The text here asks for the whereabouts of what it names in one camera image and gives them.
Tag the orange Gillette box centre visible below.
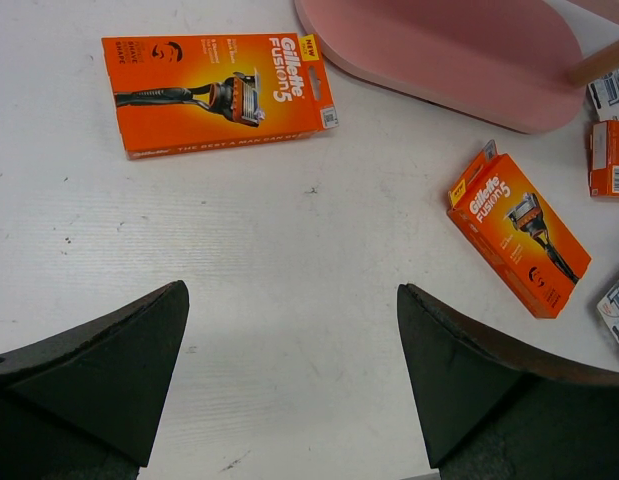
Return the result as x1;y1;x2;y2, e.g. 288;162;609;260
447;140;591;319

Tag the orange Gillette Fusion box left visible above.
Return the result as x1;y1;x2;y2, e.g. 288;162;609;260
102;33;339;160

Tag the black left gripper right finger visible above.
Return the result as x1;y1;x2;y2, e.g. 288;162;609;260
397;284;619;479

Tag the pink three-tier shelf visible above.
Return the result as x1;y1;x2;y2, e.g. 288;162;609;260
295;1;619;134

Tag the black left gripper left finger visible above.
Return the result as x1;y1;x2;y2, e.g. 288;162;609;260
0;281;189;479

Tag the orange razor cartridge box right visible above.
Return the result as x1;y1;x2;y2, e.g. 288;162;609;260
588;120;619;198

